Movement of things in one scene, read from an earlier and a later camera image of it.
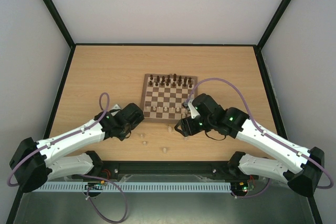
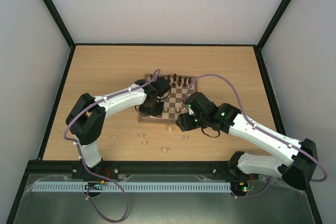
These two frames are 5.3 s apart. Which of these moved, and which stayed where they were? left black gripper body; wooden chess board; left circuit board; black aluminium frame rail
Moved: left black gripper body
Stayed: black aluminium frame rail; wooden chess board; left circuit board
